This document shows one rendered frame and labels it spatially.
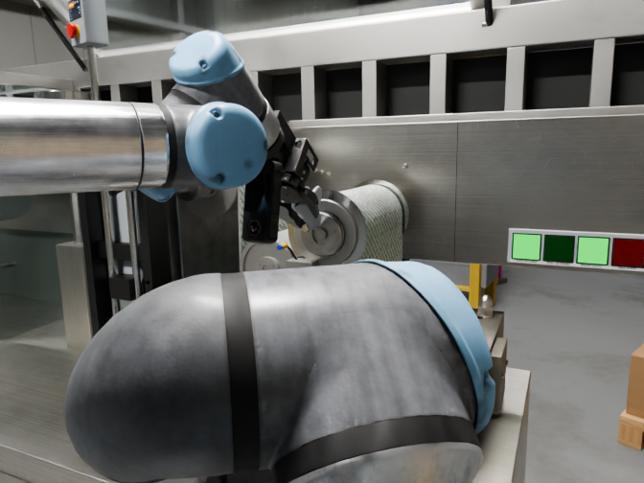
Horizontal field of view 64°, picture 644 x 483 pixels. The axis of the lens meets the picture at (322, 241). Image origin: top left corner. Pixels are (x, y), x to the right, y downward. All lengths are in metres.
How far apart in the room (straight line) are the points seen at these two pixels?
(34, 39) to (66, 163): 4.27
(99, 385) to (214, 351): 0.07
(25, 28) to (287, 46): 3.55
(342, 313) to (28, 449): 0.85
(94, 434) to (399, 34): 1.02
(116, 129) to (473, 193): 0.83
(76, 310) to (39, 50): 3.46
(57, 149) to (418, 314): 0.29
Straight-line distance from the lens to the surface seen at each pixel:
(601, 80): 1.13
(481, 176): 1.13
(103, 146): 0.44
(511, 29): 1.15
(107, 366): 0.30
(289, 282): 0.30
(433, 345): 0.29
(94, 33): 1.22
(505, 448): 0.97
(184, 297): 0.29
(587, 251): 1.13
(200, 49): 0.62
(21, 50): 4.64
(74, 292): 1.42
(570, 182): 1.12
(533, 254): 1.13
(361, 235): 0.86
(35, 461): 1.04
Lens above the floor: 1.40
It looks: 11 degrees down
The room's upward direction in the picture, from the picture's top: 1 degrees counter-clockwise
